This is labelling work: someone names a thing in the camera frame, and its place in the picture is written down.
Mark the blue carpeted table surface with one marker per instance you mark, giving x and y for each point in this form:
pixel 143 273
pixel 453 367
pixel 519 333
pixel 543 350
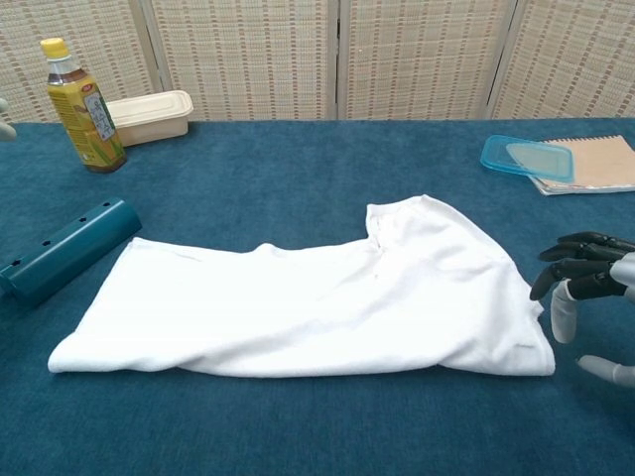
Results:
pixel 297 436

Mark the brown spiral notebook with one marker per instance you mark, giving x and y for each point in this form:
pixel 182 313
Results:
pixel 605 163

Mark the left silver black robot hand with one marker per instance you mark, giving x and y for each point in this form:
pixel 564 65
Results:
pixel 5 131

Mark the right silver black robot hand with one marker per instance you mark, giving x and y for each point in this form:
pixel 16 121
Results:
pixel 595 268

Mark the teal plastic holder with holes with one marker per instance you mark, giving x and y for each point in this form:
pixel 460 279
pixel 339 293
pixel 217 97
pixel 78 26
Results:
pixel 69 253

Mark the blue transparent container lid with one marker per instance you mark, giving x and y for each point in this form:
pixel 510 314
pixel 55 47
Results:
pixel 541 158

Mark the woven folding screen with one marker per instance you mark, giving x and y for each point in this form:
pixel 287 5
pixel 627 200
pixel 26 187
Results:
pixel 248 59

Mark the beige lidded food container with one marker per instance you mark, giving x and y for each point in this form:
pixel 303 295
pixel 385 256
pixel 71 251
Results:
pixel 154 119

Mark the white t-shirt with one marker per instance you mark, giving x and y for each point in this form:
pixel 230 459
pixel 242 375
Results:
pixel 297 307

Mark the yellow capped green tea bottle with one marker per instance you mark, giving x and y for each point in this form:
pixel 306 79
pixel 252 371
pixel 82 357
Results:
pixel 84 124

